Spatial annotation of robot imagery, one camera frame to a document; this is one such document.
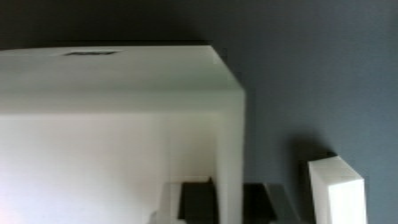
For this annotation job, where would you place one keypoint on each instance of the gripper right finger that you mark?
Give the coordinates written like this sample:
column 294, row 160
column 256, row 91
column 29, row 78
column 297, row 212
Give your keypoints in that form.
column 267, row 206

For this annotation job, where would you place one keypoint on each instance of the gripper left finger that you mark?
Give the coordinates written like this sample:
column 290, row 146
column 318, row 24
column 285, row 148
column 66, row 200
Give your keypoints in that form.
column 198, row 203

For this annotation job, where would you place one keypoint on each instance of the white drawer case box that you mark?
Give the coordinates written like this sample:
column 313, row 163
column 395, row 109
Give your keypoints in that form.
column 121, row 123

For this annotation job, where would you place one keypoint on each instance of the white U-shaped fence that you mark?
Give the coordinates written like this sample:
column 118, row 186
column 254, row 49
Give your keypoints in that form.
column 338, row 192

